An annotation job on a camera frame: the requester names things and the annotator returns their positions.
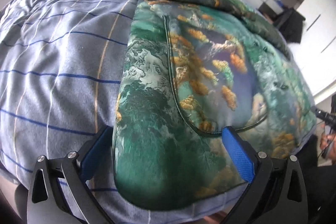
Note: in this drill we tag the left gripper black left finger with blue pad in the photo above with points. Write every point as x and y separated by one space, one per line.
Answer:
46 202

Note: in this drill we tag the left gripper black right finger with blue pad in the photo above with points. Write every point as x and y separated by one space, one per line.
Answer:
276 190

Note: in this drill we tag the green patterned satin jacket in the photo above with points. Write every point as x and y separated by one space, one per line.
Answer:
192 68

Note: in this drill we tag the person's right hand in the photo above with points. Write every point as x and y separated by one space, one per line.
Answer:
327 146

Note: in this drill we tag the blue checked duvet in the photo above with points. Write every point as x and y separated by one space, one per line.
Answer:
61 64

